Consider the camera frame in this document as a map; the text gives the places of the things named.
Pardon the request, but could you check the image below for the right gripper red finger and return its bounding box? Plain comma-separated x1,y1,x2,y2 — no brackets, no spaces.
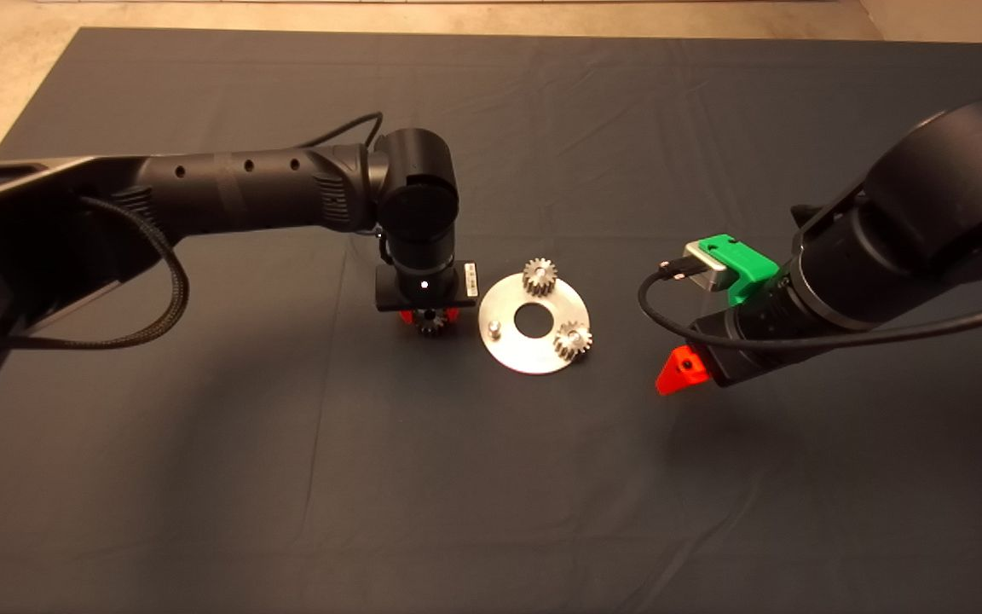
656,345,712,397

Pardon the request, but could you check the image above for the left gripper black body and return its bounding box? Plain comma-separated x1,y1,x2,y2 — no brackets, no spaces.
374,259,481,313

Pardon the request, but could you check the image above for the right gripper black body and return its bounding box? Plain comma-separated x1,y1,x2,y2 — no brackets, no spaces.
685,309,758,390

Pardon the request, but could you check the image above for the round metal carrier plate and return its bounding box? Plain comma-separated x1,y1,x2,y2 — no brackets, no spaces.
479,271,592,374

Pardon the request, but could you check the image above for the dark table cloth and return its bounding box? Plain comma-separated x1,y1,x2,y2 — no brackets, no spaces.
0,27,982,614

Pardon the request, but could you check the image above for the right wrist green camera mount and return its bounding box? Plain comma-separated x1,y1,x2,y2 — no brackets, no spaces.
704,233,781,306

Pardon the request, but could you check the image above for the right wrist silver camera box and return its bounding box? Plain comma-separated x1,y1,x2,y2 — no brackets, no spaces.
682,240,731,293

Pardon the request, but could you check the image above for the thin black left camera cable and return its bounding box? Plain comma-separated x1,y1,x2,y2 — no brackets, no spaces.
293,111,384,151

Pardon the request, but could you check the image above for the left arm braided black hose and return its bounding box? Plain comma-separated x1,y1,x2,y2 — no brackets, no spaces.
0,194,192,350

